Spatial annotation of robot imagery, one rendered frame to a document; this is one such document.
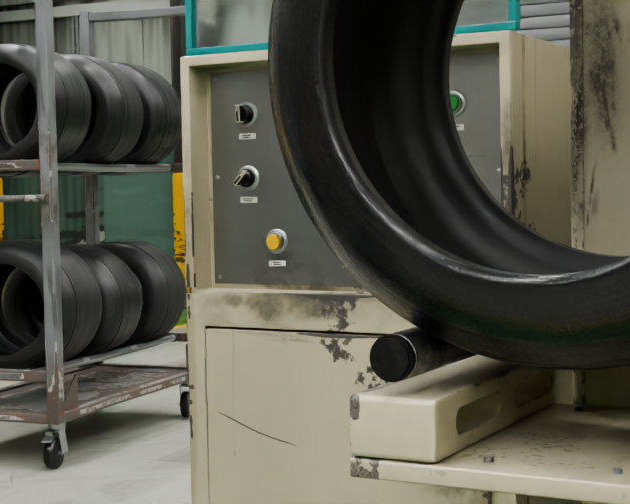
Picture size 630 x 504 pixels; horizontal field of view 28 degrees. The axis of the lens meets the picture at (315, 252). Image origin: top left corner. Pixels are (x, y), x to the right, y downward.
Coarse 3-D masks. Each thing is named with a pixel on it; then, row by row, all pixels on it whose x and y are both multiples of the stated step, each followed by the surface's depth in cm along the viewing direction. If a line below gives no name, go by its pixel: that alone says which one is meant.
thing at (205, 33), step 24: (192, 0) 199; (216, 0) 197; (240, 0) 194; (264, 0) 192; (480, 0) 176; (504, 0) 174; (192, 24) 199; (216, 24) 197; (240, 24) 195; (264, 24) 193; (456, 24) 178; (480, 24) 175; (504, 24) 173; (192, 48) 199; (216, 48) 196; (240, 48) 194; (264, 48) 192
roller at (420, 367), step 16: (384, 336) 116; (400, 336) 115; (416, 336) 117; (432, 336) 120; (384, 352) 115; (400, 352) 115; (416, 352) 115; (432, 352) 118; (448, 352) 122; (464, 352) 126; (384, 368) 116; (400, 368) 115; (416, 368) 116; (432, 368) 120
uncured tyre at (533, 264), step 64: (320, 0) 115; (384, 0) 139; (448, 0) 139; (320, 64) 116; (384, 64) 141; (448, 64) 142; (320, 128) 116; (384, 128) 140; (448, 128) 140; (320, 192) 117; (384, 192) 137; (448, 192) 140; (384, 256) 114; (448, 256) 111; (512, 256) 137; (576, 256) 134; (448, 320) 112; (512, 320) 109; (576, 320) 106
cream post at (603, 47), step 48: (576, 0) 143; (624, 0) 140; (576, 48) 143; (624, 48) 140; (576, 96) 143; (624, 96) 141; (576, 144) 143; (624, 144) 141; (576, 192) 144; (624, 192) 141; (576, 240) 144; (624, 240) 142; (576, 384) 145; (624, 384) 142
